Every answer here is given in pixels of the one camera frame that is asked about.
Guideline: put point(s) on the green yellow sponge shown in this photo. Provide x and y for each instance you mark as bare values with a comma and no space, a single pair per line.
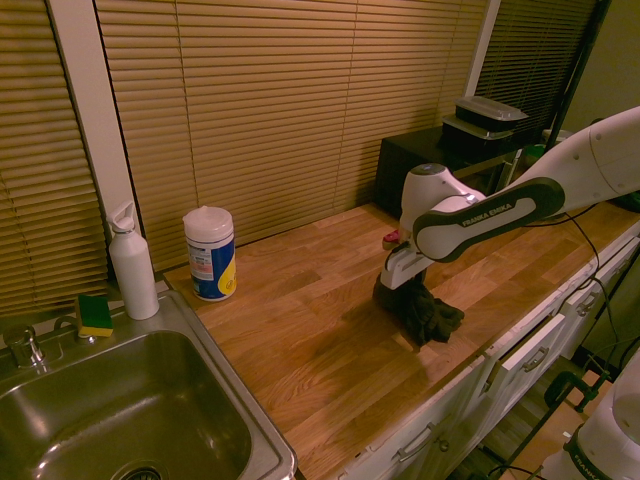
94,315

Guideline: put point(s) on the stainless steel sink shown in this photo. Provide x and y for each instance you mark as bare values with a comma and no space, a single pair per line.
125,400

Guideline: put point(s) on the disinfecting wipes canister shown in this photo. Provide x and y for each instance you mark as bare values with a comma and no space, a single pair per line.
210,255

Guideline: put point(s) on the green object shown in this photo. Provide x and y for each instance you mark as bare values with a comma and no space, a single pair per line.
535,156

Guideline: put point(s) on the dark cloth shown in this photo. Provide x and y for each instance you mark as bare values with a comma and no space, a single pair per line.
425,315

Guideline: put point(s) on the metal faucet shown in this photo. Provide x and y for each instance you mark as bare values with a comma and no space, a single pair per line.
25,350

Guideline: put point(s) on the wide beige window blind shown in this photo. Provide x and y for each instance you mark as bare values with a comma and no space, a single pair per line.
280,115

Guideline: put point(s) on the black tripod pole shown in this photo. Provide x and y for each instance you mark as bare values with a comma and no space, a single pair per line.
580,65

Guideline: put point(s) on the small pink object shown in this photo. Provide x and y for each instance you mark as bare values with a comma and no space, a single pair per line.
391,239

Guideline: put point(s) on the dark shaded window blind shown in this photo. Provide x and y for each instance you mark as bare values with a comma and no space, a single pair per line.
530,65

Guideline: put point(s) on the white water bottle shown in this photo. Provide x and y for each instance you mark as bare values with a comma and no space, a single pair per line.
132,270

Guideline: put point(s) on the black cabinet box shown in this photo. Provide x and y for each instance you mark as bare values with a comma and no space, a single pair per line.
400,165

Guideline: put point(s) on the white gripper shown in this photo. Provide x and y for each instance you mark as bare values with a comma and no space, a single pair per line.
400,270

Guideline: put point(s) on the wide white window frame post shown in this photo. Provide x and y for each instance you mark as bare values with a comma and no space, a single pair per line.
92,115

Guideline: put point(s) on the thin white window frame post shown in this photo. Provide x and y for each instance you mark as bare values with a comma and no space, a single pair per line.
482,50

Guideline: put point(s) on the narrow beige window blind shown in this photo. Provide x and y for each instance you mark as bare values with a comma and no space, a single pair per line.
40,175

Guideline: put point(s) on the white open drawer front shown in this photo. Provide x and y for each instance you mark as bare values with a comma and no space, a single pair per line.
530,350

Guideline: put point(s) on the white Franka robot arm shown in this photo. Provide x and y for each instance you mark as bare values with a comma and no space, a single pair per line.
480,220

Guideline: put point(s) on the black food container clear lid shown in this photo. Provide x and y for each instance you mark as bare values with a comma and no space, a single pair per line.
487,112
470,137

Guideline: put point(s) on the black clamp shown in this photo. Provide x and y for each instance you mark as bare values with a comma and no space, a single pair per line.
570,385

